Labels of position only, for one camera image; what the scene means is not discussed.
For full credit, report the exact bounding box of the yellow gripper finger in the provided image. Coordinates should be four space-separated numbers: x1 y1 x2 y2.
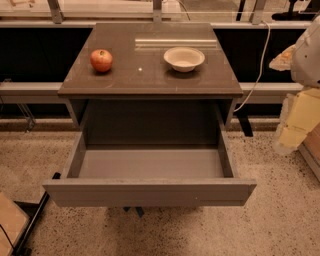
273 88 320 155
269 45 295 71

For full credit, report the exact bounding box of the red apple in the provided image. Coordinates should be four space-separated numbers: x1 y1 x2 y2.
90 49 113 72

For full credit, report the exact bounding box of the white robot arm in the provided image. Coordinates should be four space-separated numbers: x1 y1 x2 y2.
269 16 320 155

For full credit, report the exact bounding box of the grey open top drawer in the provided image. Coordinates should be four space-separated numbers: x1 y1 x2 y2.
43 133 256 207

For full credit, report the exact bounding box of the cardboard box at right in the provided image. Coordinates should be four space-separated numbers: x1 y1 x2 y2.
299 124 320 182

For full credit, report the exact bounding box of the cardboard box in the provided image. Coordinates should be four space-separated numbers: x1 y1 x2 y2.
299 124 320 182
0 192 29 256

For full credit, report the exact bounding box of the white paper bowl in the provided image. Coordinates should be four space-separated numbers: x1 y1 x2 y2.
164 47 205 73

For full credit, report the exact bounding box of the dark brown cabinet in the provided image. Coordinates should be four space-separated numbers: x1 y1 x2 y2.
59 23 242 147

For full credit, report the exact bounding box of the cardboard box at left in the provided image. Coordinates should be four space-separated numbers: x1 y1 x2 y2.
0 192 29 256

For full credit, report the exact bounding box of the black floor stand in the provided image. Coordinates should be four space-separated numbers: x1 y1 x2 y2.
11 171 62 256

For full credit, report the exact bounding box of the white cable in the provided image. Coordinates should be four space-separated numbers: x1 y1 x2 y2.
233 20 272 113

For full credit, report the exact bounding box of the metal rail frame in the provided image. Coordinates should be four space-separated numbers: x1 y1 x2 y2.
0 0 320 131

